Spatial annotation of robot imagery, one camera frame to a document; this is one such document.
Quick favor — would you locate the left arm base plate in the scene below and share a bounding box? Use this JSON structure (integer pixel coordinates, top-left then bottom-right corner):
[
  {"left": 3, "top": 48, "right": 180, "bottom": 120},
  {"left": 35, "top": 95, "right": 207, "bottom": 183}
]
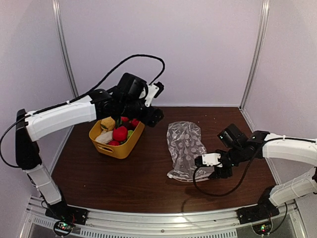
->
[{"left": 45, "top": 202, "right": 89, "bottom": 225}]

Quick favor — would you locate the left black cable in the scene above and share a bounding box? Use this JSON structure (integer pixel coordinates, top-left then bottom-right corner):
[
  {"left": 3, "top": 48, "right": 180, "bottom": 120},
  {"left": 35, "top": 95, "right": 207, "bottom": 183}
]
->
[{"left": 66, "top": 55, "right": 166, "bottom": 105}]

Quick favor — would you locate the clear zip top bag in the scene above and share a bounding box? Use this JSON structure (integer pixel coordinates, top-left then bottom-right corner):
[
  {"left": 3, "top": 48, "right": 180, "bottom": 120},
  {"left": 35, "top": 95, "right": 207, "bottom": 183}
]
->
[{"left": 166, "top": 121, "right": 207, "bottom": 182}]

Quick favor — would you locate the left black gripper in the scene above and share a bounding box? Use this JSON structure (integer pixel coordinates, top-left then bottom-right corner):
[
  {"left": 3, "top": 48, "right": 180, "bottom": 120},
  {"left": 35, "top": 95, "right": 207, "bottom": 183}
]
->
[{"left": 120, "top": 99, "right": 164, "bottom": 127}]

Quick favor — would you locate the yellow plastic basket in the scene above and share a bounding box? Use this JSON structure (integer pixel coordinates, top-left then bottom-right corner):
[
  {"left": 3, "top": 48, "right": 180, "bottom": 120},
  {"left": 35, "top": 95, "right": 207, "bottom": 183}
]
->
[{"left": 89, "top": 117, "right": 145, "bottom": 159}]

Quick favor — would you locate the green plush vegetable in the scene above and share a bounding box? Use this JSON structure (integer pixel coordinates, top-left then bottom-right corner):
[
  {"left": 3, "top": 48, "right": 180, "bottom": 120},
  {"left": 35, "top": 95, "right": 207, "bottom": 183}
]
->
[{"left": 127, "top": 130, "right": 134, "bottom": 139}]

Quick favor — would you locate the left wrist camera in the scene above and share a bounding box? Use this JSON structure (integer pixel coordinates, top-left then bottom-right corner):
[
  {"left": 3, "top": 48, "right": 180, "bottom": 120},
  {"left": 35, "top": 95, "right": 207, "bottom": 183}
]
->
[{"left": 144, "top": 82, "right": 164, "bottom": 107}]

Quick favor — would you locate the red plush tomato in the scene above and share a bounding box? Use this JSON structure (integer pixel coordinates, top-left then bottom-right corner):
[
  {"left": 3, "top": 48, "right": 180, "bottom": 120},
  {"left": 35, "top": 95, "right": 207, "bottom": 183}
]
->
[{"left": 130, "top": 119, "right": 140, "bottom": 128}]

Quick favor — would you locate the right black cable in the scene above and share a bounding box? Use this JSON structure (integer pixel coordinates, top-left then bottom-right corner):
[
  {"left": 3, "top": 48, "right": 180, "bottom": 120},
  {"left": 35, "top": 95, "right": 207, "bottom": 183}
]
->
[{"left": 192, "top": 158, "right": 256, "bottom": 197}]

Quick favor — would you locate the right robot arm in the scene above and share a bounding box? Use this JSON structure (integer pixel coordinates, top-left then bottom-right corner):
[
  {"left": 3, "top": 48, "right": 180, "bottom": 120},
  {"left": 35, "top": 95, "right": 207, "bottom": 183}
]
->
[{"left": 203, "top": 124, "right": 317, "bottom": 219}]

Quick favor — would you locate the left circuit board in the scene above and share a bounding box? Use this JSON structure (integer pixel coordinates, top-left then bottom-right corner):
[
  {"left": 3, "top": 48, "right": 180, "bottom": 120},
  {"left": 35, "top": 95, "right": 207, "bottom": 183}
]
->
[{"left": 53, "top": 221, "right": 75, "bottom": 237}]

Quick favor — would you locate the yellow plush burger bun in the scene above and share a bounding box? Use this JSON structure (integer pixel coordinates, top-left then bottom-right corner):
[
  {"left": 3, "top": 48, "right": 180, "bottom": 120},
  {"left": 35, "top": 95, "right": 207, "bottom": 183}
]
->
[{"left": 100, "top": 117, "right": 116, "bottom": 131}]

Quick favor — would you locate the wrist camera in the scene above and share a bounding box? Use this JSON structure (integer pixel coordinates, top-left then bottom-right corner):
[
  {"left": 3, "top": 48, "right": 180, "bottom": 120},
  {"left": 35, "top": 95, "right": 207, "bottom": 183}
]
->
[
  {"left": 144, "top": 82, "right": 164, "bottom": 107},
  {"left": 194, "top": 153, "right": 222, "bottom": 168}
]

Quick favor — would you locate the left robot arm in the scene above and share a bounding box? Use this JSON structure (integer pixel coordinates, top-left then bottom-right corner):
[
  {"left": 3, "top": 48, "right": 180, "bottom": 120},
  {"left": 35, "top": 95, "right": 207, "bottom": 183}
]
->
[{"left": 9, "top": 73, "right": 164, "bottom": 220}]

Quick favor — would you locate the right aluminium frame post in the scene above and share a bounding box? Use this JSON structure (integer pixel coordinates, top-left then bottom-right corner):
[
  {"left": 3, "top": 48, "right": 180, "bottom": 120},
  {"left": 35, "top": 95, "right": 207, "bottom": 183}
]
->
[{"left": 239, "top": 0, "right": 270, "bottom": 111}]

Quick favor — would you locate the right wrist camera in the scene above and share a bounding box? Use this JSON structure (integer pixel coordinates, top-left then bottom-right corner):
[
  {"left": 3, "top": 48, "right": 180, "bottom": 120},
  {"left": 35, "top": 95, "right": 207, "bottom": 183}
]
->
[{"left": 194, "top": 153, "right": 222, "bottom": 168}]

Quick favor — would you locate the aluminium frame post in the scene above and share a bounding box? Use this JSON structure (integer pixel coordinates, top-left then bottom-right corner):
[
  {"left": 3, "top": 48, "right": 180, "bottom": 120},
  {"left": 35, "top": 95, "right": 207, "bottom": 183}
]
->
[
  {"left": 52, "top": 0, "right": 79, "bottom": 98},
  {"left": 239, "top": 0, "right": 270, "bottom": 111}
]

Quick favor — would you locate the circuit board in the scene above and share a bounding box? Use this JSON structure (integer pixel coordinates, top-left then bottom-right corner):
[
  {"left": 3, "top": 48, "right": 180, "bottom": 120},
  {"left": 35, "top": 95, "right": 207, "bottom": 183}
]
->
[
  {"left": 252, "top": 221, "right": 272, "bottom": 236},
  {"left": 53, "top": 221, "right": 75, "bottom": 237}
]

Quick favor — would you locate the left aluminium frame post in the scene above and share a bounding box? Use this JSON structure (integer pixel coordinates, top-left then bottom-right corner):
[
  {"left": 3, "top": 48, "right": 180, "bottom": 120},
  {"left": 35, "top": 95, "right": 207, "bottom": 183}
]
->
[{"left": 52, "top": 0, "right": 79, "bottom": 98}]

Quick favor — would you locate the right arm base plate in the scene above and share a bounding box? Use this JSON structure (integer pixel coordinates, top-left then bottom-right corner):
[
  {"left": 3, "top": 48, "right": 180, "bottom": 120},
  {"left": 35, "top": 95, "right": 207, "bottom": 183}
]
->
[{"left": 237, "top": 204, "right": 280, "bottom": 225}]

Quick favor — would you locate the black cable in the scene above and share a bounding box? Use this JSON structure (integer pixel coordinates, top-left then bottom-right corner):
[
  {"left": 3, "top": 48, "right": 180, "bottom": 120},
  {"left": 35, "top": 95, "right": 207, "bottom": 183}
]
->
[
  {"left": 192, "top": 158, "right": 256, "bottom": 197},
  {"left": 66, "top": 55, "right": 166, "bottom": 105}
]

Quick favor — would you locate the small red plush fruit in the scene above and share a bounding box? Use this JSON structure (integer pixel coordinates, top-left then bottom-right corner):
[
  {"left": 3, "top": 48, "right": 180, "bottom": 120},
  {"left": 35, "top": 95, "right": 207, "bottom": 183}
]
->
[{"left": 108, "top": 140, "right": 121, "bottom": 146}]

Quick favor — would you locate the right circuit board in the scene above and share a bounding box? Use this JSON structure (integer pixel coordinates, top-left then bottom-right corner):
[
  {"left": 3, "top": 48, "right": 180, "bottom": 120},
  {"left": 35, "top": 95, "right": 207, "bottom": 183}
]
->
[{"left": 252, "top": 221, "right": 272, "bottom": 236}]

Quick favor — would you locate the front aluminium rail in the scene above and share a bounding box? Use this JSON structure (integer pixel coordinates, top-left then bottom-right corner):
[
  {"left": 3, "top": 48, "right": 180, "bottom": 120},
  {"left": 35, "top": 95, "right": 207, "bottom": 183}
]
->
[{"left": 17, "top": 196, "right": 308, "bottom": 238}]

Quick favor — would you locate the red plush apple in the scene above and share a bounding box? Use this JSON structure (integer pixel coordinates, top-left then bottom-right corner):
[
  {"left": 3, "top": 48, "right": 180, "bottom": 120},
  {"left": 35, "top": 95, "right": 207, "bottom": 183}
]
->
[{"left": 112, "top": 126, "right": 128, "bottom": 142}]

